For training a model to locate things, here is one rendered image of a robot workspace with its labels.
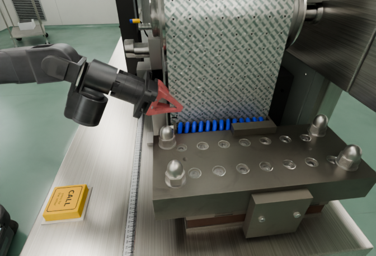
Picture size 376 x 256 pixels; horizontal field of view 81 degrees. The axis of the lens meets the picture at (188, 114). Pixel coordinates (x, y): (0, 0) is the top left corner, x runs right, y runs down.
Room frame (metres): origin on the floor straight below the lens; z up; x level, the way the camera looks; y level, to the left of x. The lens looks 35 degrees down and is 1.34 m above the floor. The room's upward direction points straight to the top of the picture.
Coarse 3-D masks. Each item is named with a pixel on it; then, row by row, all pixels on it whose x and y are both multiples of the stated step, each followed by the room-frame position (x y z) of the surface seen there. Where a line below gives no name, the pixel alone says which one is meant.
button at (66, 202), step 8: (80, 184) 0.32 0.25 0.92; (56, 192) 0.30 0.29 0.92; (64, 192) 0.30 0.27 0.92; (72, 192) 0.30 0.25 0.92; (80, 192) 0.30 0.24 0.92; (56, 200) 0.28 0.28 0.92; (64, 200) 0.28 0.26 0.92; (72, 200) 0.28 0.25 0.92; (80, 200) 0.28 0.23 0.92; (48, 208) 0.26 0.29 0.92; (56, 208) 0.26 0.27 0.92; (64, 208) 0.26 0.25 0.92; (72, 208) 0.26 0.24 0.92; (80, 208) 0.27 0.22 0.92; (48, 216) 0.25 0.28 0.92; (56, 216) 0.25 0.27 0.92; (64, 216) 0.25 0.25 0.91; (72, 216) 0.26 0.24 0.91; (80, 216) 0.26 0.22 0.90
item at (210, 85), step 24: (168, 72) 0.41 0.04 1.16; (192, 72) 0.42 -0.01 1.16; (216, 72) 0.42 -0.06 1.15; (240, 72) 0.43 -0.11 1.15; (264, 72) 0.44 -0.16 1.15; (192, 96) 0.42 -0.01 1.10; (216, 96) 0.42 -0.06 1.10; (240, 96) 0.43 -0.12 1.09; (264, 96) 0.44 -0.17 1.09; (192, 120) 0.42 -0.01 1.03; (264, 120) 0.44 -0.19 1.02
